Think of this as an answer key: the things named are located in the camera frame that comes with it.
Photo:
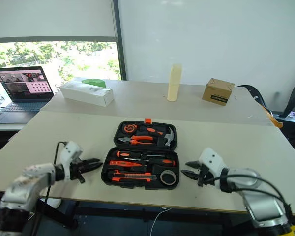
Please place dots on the orange curved object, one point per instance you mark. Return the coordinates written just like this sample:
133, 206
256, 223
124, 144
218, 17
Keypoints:
275, 120

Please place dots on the brown cardboard box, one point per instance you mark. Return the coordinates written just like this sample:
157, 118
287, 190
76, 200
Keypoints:
216, 91

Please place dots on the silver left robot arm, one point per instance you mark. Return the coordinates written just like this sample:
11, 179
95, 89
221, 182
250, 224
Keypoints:
27, 182

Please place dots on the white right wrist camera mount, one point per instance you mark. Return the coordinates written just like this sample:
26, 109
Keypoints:
211, 158

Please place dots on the white object under table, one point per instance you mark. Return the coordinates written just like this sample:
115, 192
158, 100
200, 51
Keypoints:
52, 203

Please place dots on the orange tester pen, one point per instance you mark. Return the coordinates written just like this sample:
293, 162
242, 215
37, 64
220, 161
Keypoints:
120, 163

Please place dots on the black and orange tape measure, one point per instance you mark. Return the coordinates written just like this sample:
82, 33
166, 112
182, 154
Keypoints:
129, 128

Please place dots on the orange and black utility knife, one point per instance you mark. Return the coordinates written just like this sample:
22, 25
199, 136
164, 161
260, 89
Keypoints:
130, 175

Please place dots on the tall cream cylinder container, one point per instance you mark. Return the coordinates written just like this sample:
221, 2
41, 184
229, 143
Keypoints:
174, 83

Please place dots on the open black laptop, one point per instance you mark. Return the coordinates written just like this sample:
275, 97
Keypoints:
22, 81

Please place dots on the white roller blind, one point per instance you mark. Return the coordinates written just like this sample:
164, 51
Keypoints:
51, 17

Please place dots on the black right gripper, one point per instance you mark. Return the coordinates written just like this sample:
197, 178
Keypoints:
203, 175

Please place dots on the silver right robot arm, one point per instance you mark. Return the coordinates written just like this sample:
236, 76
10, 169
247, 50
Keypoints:
260, 196

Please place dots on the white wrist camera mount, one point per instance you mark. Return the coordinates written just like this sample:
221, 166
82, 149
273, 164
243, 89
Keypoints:
211, 158
70, 150

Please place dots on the black window frame post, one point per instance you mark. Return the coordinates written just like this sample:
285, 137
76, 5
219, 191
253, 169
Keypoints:
119, 37

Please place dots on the green flat object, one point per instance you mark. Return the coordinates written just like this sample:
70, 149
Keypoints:
94, 82

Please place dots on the long white cardboard box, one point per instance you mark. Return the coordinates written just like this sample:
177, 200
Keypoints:
88, 94

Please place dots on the orange and black screwdriver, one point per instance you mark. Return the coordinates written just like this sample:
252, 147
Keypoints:
167, 162
123, 154

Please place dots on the black tape roll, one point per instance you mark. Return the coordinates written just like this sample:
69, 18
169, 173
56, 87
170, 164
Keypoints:
161, 178

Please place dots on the black table leg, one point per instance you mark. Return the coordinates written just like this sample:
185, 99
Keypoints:
61, 216

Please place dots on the black plastic tool case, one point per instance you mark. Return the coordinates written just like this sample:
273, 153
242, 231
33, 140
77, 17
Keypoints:
155, 169

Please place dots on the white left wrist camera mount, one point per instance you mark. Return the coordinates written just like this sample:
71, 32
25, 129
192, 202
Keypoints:
70, 150

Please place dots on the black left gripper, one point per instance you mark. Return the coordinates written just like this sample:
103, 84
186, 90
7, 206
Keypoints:
76, 169

